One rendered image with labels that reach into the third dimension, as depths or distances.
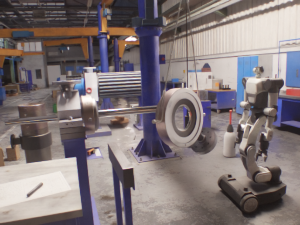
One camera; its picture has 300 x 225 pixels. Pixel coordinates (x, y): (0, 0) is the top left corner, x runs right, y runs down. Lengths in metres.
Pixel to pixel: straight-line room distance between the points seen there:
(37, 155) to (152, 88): 2.02
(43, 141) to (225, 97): 6.07
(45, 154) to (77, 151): 1.74
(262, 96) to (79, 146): 1.82
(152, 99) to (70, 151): 2.24
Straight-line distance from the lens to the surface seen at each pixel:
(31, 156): 3.81
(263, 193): 2.89
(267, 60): 7.20
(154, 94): 4.04
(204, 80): 9.15
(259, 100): 2.68
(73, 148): 2.09
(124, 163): 1.70
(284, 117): 6.26
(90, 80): 5.79
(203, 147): 1.72
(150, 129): 4.13
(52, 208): 1.28
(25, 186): 1.57
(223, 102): 8.26
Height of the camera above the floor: 1.49
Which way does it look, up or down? 11 degrees down
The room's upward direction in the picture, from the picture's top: 2 degrees counter-clockwise
